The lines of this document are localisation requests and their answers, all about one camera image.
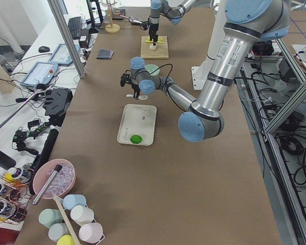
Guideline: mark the white plastic spoon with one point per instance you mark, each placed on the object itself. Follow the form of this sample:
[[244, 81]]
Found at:
[[140, 97]]

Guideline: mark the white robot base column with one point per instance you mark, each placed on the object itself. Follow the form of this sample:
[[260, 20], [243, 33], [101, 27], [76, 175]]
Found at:
[[200, 73]]

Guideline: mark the mint green bowl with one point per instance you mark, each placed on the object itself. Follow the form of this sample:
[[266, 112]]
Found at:
[[152, 69]]

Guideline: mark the green round bun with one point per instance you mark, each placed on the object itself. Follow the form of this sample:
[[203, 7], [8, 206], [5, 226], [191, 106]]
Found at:
[[136, 139]]

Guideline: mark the pink bowl with ice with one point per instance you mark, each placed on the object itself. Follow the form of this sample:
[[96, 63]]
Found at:
[[62, 183]]

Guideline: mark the yellow plastic knife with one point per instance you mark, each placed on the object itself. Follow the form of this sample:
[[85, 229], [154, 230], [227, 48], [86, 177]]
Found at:
[[160, 42]]

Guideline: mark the wooden cutting board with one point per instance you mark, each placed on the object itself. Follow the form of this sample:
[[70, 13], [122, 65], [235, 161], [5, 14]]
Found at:
[[161, 53]]

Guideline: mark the cream rectangular tray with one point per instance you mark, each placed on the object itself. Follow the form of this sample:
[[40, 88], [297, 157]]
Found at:
[[137, 120]]

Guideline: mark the metal scoop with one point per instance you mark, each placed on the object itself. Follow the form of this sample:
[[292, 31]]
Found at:
[[133, 20]]

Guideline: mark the wooden mug tree stand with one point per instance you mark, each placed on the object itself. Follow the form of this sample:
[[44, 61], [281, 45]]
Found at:
[[111, 27]]

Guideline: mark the dark wooden tray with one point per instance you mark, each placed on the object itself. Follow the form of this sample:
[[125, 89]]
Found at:
[[118, 14]]

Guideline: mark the dark folded cloth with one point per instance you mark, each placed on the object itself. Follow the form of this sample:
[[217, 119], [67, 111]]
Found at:
[[104, 54]]

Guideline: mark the black power adapter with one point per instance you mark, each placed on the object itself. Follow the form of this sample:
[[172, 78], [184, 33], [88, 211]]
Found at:
[[84, 41]]

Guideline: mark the black plastic holder block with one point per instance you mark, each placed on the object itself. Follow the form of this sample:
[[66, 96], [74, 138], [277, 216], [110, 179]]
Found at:
[[56, 104]]

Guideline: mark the black keyboard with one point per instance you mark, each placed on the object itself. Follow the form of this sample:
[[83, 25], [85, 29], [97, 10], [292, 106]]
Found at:
[[74, 26]]

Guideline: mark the far blue teach pendant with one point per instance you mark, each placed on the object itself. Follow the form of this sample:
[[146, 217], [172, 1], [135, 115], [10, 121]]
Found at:
[[61, 55]]

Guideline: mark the blue teach pendant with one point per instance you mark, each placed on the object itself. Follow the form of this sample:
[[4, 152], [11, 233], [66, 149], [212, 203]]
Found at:
[[40, 73], [61, 55]]

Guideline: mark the near blue teach pendant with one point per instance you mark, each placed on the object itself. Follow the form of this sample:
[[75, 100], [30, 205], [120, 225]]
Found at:
[[40, 73]]

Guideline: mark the black computer mouse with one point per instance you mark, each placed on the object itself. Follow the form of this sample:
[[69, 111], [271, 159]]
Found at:
[[43, 49]]

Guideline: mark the metal rod black tip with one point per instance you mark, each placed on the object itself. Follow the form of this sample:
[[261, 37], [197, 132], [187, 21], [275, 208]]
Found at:
[[46, 185]]

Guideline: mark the light blue cup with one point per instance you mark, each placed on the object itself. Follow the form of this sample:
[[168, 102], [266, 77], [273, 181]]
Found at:
[[72, 200]]

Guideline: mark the white cup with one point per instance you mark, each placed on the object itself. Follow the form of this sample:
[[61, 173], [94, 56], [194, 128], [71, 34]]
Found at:
[[82, 215]]

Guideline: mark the pink cup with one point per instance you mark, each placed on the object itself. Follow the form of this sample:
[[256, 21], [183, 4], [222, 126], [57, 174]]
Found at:
[[91, 232]]

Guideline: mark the green cup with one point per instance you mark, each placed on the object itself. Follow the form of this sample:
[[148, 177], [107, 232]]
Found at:
[[49, 217]]

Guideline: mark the black bottle lying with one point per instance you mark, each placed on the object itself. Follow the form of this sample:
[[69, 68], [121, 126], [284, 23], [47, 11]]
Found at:
[[6, 162]]

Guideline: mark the grey cup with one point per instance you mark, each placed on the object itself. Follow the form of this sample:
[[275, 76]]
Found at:
[[56, 231]]

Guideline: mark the yellow cup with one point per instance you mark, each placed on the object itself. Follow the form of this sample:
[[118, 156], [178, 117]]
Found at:
[[65, 240]]

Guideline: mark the aluminium frame post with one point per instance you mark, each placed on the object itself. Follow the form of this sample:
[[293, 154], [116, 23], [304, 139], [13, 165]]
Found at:
[[65, 33]]

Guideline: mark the copper wire bottle rack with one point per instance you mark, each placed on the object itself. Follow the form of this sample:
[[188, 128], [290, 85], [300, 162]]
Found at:
[[14, 195]]

